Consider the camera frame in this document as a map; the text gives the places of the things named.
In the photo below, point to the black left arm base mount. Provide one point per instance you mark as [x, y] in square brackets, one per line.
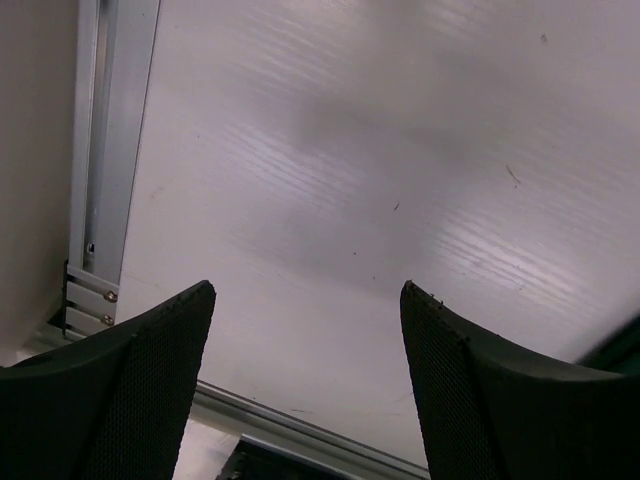
[254, 459]

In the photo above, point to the aluminium front table rail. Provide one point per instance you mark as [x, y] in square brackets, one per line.
[231, 415]

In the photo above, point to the aluminium left side rail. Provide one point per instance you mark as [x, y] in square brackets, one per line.
[115, 43]

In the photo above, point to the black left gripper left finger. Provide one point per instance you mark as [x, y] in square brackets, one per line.
[113, 405]

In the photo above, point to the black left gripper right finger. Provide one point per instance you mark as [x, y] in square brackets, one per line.
[491, 409]

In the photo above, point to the dark green cloth placemat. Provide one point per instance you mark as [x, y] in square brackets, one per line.
[618, 353]

